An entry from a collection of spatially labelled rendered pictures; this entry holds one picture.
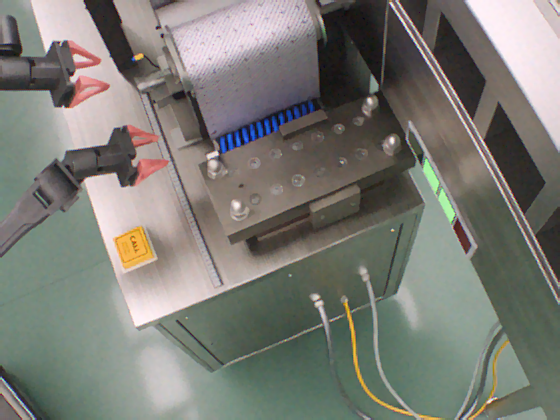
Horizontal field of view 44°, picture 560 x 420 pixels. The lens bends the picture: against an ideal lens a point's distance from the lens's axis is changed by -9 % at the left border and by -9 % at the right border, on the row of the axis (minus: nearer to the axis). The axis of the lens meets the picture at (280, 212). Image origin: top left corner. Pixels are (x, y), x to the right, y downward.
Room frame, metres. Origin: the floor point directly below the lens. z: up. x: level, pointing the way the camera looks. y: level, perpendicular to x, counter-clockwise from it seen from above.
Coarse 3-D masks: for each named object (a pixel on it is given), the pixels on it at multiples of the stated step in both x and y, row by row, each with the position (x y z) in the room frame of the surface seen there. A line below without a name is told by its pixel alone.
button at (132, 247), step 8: (128, 232) 0.56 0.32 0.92; (136, 232) 0.55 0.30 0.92; (120, 240) 0.54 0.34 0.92; (128, 240) 0.54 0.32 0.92; (136, 240) 0.54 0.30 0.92; (144, 240) 0.53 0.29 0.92; (120, 248) 0.53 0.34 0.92; (128, 248) 0.52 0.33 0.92; (136, 248) 0.52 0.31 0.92; (144, 248) 0.51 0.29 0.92; (120, 256) 0.51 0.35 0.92; (128, 256) 0.50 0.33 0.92; (136, 256) 0.50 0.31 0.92; (144, 256) 0.50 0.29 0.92; (152, 256) 0.50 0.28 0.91; (128, 264) 0.49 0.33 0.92; (136, 264) 0.49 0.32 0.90
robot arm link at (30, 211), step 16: (48, 176) 0.58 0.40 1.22; (32, 192) 0.56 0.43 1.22; (48, 192) 0.56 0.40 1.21; (64, 192) 0.55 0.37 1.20; (16, 208) 0.54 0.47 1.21; (32, 208) 0.53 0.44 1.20; (48, 208) 0.53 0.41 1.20; (0, 224) 0.52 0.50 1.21; (16, 224) 0.51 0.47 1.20; (32, 224) 0.51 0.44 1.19; (0, 240) 0.49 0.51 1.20; (16, 240) 0.49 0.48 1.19; (0, 256) 0.46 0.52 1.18
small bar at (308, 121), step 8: (320, 112) 0.67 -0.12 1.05; (296, 120) 0.66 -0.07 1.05; (304, 120) 0.66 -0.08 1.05; (312, 120) 0.66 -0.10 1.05; (320, 120) 0.65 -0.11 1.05; (280, 128) 0.65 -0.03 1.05; (288, 128) 0.65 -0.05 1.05; (296, 128) 0.65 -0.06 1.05; (304, 128) 0.65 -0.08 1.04; (288, 136) 0.64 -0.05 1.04
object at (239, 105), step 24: (264, 72) 0.70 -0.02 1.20; (288, 72) 0.71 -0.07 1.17; (312, 72) 0.72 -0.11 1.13; (216, 96) 0.68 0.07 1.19; (240, 96) 0.69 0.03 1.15; (264, 96) 0.69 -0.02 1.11; (288, 96) 0.70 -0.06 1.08; (312, 96) 0.71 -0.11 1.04; (216, 120) 0.67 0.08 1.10; (240, 120) 0.68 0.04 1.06
